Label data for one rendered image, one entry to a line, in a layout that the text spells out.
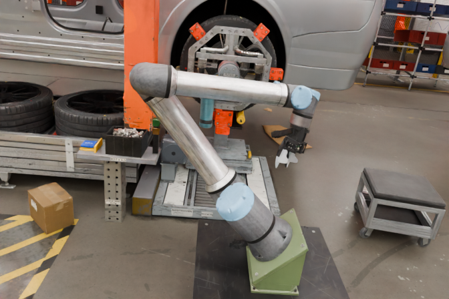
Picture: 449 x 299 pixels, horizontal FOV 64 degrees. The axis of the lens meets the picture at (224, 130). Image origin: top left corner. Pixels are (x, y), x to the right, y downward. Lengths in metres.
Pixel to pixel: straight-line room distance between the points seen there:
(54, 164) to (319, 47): 1.90
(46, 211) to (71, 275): 0.40
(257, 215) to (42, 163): 1.60
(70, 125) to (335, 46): 1.84
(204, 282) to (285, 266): 0.32
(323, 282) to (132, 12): 1.56
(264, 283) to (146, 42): 1.32
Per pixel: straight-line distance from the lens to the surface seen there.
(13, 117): 2.73
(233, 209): 1.32
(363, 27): 2.69
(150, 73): 1.24
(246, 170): 2.67
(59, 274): 2.02
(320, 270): 1.65
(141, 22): 2.02
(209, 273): 1.53
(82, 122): 2.47
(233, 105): 2.45
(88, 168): 2.46
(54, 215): 2.22
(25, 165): 2.61
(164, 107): 1.37
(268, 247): 1.42
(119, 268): 1.99
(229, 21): 2.42
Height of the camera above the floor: 1.35
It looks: 22 degrees down
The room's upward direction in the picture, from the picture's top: 6 degrees clockwise
